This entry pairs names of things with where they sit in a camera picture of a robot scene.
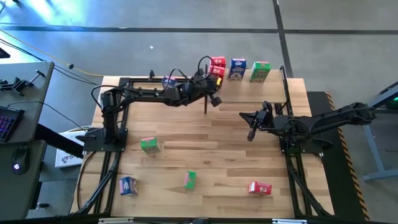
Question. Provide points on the black backlit keyboard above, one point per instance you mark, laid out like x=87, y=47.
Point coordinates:
x=7, y=124

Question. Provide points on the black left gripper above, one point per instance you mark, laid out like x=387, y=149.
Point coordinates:
x=199, y=87

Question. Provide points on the black shelf divider bar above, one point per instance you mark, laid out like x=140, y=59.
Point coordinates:
x=206, y=109

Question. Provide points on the blue Frosted Flakes cereal box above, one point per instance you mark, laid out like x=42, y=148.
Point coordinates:
x=237, y=70
x=128, y=186
x=168, y=81

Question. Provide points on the black frame knob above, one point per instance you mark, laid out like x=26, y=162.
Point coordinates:
x=151, y=74

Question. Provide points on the grey desk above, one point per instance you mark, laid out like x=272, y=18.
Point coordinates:
x=37, y=118

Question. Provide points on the black aluminium table frame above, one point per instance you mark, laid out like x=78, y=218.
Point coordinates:
x=104, y=180
x=300, y=183

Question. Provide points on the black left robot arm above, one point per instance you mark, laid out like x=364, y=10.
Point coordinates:
x=149, y=95

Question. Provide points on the red Froot Loops cereal box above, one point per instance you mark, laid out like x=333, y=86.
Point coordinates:
x=219, y=71
x=260, y=188
x=218, y=61

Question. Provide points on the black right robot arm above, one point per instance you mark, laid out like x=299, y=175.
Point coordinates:
x=342, y=116

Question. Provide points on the silver metal bracket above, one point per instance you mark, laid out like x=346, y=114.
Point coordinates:
x=115, y=220
x=289, y=221

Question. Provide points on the black device with green light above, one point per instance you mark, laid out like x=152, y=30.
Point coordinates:
x=394, y=101

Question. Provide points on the black aluminium frame crossbar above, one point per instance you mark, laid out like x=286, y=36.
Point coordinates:
x=161, y=221

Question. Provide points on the small black bolt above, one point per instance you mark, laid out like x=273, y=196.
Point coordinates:
x=42, y=205

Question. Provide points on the black hazard-striped floor mat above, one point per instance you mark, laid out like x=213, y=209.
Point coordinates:
x=335, y=174

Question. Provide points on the flat black object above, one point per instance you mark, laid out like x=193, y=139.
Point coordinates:
x=3, y=53

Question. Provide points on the black desk clamp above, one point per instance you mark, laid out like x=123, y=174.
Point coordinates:
x=17, y=84

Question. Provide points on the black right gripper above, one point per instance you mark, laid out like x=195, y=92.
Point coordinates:
x=265, y=119

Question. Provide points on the white printed box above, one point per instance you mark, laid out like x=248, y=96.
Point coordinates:
x=65, y=160

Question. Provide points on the grey metal stand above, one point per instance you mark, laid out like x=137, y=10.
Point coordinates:
x=376, y=157

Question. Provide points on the black desk support beam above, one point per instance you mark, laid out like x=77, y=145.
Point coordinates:
x=53, y=140

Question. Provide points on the black computer mouse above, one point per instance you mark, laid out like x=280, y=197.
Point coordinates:
x=20, y=158

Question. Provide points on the green Apple Jacks cereal box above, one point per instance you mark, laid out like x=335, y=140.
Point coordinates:
x=150, y=145
x=260, y=72
x=190, y=180

